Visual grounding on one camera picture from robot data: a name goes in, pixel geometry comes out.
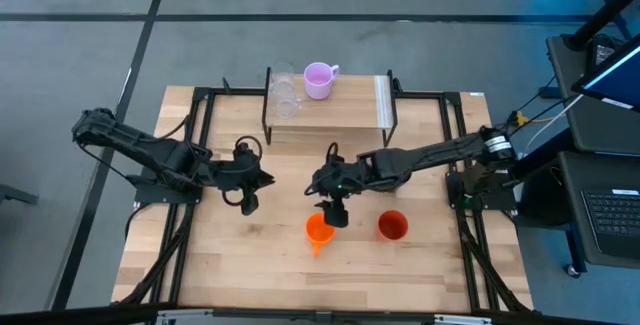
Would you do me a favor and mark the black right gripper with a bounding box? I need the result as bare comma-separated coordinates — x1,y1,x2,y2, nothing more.
310,157,371,229

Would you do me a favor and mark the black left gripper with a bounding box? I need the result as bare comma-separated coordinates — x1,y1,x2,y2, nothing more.
214,150,276,217

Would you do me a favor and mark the orange plastic mug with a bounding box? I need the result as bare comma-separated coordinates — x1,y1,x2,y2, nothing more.
305,212,337,257

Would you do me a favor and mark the red plastic tumbler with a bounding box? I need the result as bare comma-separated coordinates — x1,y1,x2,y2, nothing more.
377,209,410,242

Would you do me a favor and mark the clear glass mug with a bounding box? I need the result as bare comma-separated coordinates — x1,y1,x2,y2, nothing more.
268,62,303,119

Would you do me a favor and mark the pink plastic mug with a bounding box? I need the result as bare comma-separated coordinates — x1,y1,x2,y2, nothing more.
303,61,341,101

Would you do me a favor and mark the wooden shelf with black legs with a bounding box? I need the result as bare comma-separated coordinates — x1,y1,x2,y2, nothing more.
262,67,401,149

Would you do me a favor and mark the grey stand foot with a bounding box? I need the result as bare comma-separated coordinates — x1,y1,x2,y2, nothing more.
0,183,40,206

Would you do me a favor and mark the laptop on cart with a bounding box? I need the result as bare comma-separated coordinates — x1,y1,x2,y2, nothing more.
546,34,640,270

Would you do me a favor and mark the black laptop keyboard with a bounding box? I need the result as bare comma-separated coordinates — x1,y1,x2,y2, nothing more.
579,188,640,261

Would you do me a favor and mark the computer monitor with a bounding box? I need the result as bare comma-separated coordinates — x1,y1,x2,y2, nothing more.
571,34,640,114

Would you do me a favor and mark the black slanted pole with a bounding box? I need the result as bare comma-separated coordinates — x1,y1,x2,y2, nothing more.
567,0,640,51

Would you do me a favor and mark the black aluminium table frame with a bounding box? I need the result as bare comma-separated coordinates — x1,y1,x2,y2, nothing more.
112,77,532,315

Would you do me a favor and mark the black front rail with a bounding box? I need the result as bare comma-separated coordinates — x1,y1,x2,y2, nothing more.
0,303,640,325

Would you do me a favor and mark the white cable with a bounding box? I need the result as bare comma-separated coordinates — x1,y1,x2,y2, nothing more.
522,93,584,159

